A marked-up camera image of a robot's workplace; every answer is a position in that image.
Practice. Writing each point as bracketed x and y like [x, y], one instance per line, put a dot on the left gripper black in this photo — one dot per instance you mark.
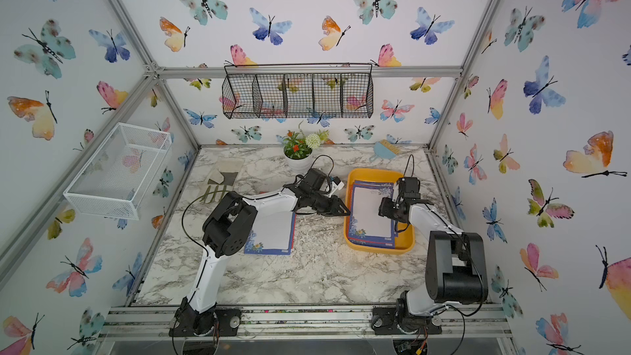
[333, 201]

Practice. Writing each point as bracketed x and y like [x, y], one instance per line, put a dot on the beige work glove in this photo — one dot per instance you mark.
[220, 180]

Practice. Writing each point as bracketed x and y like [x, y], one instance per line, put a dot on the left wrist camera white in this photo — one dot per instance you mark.
[335, 185]

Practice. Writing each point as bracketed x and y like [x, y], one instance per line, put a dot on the blue dustpan brush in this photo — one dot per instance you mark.
[384, 150]

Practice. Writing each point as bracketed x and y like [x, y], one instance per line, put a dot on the white mesh wall basket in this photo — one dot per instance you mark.
[113, 182]

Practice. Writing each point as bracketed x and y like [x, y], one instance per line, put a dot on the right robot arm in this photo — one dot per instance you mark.
[455, 271]

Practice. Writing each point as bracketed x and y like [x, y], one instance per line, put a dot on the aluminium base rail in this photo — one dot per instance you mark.
[329, 322]

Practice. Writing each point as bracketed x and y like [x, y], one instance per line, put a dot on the blue floral stationery paper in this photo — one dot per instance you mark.
[366, 227]
[272, 235]

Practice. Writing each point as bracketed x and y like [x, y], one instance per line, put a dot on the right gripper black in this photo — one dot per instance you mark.
[384, 206]

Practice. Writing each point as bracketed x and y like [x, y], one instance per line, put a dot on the yellow storage tray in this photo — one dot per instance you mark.
[404, 234]

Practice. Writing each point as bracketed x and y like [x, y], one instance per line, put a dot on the potted flower plant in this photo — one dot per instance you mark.
[299, 146]

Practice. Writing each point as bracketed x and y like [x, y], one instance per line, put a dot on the black wire wall basket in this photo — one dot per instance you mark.
[292, 91]

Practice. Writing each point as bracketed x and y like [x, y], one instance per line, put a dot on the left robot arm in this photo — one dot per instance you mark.
[226, 231]

